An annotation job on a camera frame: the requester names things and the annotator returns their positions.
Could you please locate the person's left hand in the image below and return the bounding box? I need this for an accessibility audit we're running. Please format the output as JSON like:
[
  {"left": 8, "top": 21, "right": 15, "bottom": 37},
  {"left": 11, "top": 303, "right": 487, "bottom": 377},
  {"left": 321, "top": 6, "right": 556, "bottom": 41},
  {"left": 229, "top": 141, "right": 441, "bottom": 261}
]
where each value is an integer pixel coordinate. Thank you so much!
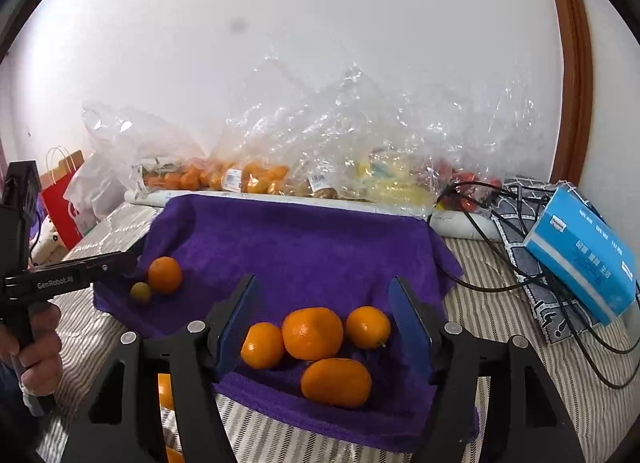
[{"left": 1, "top": 304, "right": 63, "bottom": 396}]

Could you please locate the orange mandarin bottom left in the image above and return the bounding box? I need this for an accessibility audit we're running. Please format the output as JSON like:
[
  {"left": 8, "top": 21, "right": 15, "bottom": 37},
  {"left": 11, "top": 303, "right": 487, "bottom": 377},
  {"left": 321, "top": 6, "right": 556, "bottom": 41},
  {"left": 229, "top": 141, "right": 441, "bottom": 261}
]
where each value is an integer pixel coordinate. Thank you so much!
[{"left": 166, "top": 447, "right": 184, "bottom": 463}]

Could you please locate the black cable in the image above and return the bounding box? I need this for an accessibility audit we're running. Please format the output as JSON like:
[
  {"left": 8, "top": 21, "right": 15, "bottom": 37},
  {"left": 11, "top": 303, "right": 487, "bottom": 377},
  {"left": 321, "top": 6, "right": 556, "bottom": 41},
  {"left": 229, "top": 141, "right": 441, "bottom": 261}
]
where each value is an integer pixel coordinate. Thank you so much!
[{"left": 434, "top": 180, "right": 640, "bottom": 391}]

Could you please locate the orange mandarin front of pile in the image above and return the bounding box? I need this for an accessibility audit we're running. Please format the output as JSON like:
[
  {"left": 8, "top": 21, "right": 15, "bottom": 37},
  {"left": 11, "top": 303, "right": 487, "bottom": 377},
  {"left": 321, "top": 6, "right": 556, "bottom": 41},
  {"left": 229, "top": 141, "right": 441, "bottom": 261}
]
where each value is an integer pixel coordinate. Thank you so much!
[{"left": 300, "top": 358, "right": 372, "bottom": 409}]

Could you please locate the blue tissue pack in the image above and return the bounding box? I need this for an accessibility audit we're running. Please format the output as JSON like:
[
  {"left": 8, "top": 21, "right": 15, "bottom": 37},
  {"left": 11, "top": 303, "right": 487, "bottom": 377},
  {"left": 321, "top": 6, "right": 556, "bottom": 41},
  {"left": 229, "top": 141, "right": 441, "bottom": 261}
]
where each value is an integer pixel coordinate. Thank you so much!
[{"left": 524, "top": 188, "right": 637, "bottom": 325}]

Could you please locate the clear bag of mandarins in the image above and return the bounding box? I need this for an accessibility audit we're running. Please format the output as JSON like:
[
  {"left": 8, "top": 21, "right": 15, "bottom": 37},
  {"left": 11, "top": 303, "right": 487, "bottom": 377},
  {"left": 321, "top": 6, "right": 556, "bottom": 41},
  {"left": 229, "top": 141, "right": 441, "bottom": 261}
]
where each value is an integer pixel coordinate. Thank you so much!
[{"left": 130, "top": 62, "right": 312, "bottom": 196}]

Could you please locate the orange mandarin of pile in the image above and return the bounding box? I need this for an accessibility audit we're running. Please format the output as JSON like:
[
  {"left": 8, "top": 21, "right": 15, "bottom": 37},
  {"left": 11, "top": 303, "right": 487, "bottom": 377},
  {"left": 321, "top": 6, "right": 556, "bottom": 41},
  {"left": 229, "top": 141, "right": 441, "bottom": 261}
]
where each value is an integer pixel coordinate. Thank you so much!
[
  {"left": 241, "top": 322, "right": 285, "bottom": 370},
  {"left": 345, "top": 306, "right": 392, "bottom": 349},
  {"left": 300, "top": 358, "right": 372, "bottom": 409}
]

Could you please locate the orange mandarin right of pile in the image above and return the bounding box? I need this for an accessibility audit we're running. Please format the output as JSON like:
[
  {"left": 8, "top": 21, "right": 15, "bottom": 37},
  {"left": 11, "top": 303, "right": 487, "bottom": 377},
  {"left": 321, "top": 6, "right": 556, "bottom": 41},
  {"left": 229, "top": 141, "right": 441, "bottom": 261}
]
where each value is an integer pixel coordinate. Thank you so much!
[{"left": 345, "top": 306, "right": 392, "bottom": 349}]

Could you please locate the purple towel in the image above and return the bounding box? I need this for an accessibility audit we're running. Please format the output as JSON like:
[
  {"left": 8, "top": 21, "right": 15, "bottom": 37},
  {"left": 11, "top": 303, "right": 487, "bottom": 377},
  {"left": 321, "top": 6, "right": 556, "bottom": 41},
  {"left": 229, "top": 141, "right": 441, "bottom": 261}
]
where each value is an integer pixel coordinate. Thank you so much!
[{"left": 94, "top": 196, "right": 462, "bottom": 452}]

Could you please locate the clear bag of red fruit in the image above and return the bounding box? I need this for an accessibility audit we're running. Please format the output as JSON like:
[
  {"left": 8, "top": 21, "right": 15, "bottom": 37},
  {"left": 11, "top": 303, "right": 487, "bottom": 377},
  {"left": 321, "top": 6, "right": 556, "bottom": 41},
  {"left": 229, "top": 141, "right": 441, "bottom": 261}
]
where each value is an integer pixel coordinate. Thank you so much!
[{"left": 422, "top": 74, "right": 547, "bottom": 188}]

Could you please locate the small orange mandarin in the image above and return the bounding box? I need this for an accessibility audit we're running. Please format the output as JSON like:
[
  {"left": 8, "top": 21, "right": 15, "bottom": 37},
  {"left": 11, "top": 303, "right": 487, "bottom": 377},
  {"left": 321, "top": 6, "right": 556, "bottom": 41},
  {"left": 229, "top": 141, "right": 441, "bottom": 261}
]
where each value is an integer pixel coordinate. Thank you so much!
[{"left": 148, "top": 256, "right": 182, "bottom": 295}]

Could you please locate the small green kumquat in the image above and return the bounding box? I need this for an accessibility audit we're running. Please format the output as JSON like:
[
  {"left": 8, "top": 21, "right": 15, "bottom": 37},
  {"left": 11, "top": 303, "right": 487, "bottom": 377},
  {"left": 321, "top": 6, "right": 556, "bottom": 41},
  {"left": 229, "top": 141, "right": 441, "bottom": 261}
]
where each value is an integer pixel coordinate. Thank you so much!
[{"left": 129, "top": 282, "right": 153, "bottom": 305}]

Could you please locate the red paper shopping bag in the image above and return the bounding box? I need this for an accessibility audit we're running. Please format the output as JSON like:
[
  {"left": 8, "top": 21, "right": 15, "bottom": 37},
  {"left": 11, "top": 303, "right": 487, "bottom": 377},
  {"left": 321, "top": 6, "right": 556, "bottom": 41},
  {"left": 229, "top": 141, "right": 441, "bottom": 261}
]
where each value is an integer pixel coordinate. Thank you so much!
[{"left": 40, "top": 146, "right": 85, "bottom": 249}]

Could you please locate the orange mandarin bottom centre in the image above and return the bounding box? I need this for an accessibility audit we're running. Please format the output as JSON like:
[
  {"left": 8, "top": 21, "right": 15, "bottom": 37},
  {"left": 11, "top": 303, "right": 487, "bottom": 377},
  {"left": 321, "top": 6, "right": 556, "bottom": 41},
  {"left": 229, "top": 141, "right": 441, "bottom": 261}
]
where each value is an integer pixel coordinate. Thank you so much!
[{"left": 157, "top": 373, "right": 175, "bottom": 410}]

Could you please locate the black white patterned cloth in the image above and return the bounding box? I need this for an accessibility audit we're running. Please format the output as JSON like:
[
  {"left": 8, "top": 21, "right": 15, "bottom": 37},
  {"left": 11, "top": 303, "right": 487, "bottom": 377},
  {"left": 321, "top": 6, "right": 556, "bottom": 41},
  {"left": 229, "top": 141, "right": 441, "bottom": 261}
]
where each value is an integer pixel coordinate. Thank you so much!
[{"left": 491, "top": 177, "right": 626, "bottom": 346}]

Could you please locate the white plastic bag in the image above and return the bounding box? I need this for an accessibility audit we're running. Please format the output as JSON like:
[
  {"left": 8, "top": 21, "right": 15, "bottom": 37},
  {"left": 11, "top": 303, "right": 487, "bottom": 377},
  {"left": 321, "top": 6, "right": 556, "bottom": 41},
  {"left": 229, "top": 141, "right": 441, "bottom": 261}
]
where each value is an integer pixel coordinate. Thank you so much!
[{"left": 63, "top": 101, "right": 206, "bottom": 235}]

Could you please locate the brown wooden door frame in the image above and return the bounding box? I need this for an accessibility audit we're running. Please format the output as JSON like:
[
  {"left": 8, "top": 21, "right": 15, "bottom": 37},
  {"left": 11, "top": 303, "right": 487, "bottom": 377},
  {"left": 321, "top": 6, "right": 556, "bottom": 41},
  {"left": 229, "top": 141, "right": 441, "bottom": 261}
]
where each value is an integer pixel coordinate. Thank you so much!
[{"left": 551, "top": 0, "right": 593, "bottom": 185}]

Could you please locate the clear bag of bananas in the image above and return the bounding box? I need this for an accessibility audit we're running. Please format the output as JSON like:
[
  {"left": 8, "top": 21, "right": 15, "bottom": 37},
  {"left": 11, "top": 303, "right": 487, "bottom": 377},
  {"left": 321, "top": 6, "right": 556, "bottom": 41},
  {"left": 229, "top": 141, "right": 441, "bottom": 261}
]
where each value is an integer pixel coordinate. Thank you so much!
[{"left": 290, "top": 67, "right": 438, "bottom": 217}]

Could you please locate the orange mandarin left of pile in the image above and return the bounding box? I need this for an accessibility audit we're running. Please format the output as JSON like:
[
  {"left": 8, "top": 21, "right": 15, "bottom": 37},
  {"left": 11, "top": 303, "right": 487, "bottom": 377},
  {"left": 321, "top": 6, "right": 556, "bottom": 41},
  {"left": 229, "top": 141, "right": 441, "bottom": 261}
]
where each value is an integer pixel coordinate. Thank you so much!
[{"left": 241, "top": 322, "right": 285, "bottom": 370}]

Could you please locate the large orange mandarin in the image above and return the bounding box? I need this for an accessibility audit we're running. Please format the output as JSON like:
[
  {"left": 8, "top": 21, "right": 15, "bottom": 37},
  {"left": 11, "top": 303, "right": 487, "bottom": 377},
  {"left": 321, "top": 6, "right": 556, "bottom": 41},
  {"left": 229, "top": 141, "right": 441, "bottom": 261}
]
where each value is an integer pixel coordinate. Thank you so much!
[{"left": 281, "top": 307, "right": 344, "bottom": 361}]

